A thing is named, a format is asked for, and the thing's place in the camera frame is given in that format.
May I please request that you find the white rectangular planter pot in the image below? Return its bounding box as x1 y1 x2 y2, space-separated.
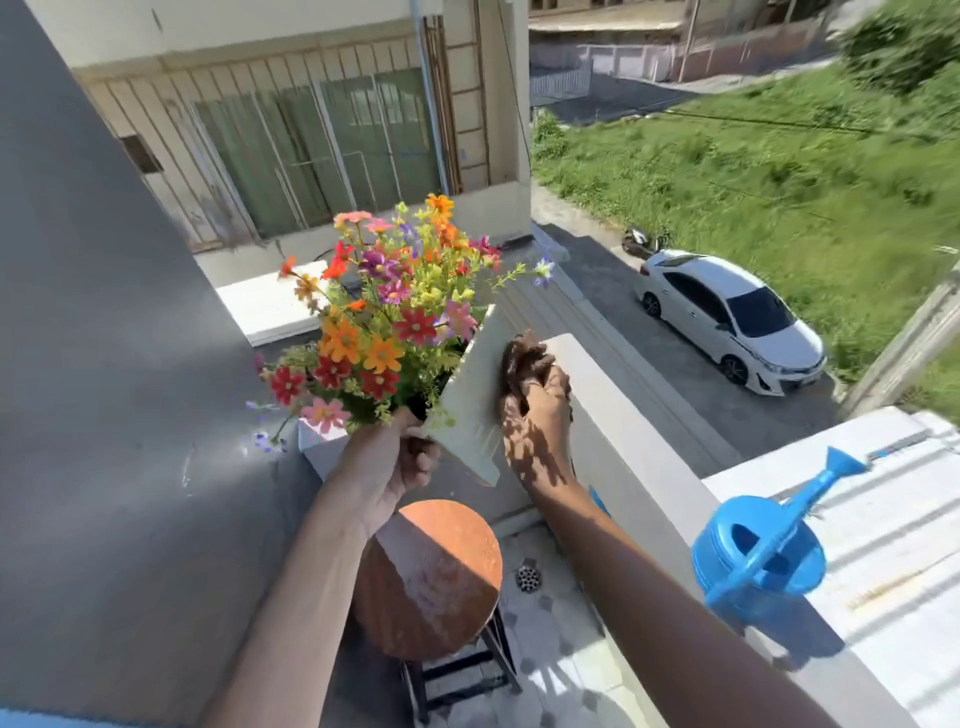
420 303 505 489

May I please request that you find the person's right hand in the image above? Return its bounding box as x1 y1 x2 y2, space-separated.
500 365 579 498

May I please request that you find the grey drain pipe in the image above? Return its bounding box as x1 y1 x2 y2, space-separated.
408 0 453 199

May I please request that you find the person's left hand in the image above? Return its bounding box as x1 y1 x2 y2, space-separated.
330 407 444 538

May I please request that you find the person's right forearm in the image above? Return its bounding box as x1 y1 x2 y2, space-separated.
531 478 843 728

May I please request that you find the green bush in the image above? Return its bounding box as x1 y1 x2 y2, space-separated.
838 0 960 95

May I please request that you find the round wooden stool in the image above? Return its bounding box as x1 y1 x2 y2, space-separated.
351 499 524 726

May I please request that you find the black overhead cable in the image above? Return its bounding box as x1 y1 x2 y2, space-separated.
495 0 535 175

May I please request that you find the white metal gate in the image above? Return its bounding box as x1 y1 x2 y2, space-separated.
529 60 595 108

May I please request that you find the white corrugated metal roof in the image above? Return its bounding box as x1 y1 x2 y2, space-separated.
702 406 960 728

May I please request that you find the concrete utility pole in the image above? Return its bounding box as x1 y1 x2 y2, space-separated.
837 261 960 423

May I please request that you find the colourful artificial flower bunch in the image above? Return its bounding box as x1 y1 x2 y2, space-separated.
246 192 557 456

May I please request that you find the glass sliding window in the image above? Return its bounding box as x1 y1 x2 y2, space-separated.
186 67 445 243

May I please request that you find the brown cleaning cloth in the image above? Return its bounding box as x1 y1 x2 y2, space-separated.
501 329 558 400

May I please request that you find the blue plastic watering can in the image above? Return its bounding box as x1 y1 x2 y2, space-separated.
690 445 872 625

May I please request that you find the wooden ladder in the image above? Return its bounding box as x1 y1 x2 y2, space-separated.
422 0 494 198

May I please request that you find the white concrete awning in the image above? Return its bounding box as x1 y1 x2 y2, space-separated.
216 259 333 348

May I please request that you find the black parked scooter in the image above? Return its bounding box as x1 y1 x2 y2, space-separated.
620 224 673 262

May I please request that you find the person's left forearm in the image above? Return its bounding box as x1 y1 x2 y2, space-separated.
201 474 378 728

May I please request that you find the white sedan car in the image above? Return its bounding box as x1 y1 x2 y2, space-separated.
634 249 829 398

